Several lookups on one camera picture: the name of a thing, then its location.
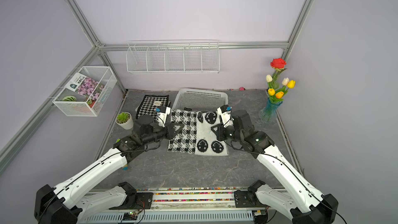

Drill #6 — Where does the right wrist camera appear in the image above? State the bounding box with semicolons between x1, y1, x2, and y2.
217;105;233;128

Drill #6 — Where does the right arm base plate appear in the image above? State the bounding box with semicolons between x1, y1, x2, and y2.
233;190;269;208

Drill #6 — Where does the white wire side basket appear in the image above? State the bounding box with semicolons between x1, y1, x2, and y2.
52;66;117;117

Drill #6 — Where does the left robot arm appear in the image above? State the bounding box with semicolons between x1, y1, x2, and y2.
34;115;184;224

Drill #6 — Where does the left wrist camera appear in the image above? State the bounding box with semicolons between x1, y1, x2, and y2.
155;106;171;128

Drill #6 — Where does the small potted green plant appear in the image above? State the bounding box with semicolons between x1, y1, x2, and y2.
115;112;134;130

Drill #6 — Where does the glass vase with flowers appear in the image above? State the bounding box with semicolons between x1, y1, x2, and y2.
259;58;296;123

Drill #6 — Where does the black white patterned scarf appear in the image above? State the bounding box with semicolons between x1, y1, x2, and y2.
167;110;228;156

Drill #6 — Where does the grey scarf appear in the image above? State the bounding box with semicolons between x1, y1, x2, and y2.
178;93;225;112

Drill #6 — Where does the houndstooth folded scarf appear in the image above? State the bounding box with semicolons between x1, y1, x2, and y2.
136;95;169;121

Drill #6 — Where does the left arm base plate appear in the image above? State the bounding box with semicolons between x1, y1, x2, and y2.
110;192;153;210

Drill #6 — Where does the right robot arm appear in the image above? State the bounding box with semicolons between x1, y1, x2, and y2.
211;105;339;224

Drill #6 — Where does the flower seed packet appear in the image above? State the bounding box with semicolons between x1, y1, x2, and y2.
64;73;105;101

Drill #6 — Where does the white plastic basket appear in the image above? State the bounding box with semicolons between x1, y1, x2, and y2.
172;88;228;112

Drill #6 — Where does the white wire wall shelf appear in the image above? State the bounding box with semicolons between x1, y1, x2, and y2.
126;39;220;74

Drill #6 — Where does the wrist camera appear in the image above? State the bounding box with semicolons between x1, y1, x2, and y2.
155;106;171;128
217;105;233;128

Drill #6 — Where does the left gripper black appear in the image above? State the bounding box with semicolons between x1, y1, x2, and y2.
142;122;183;146

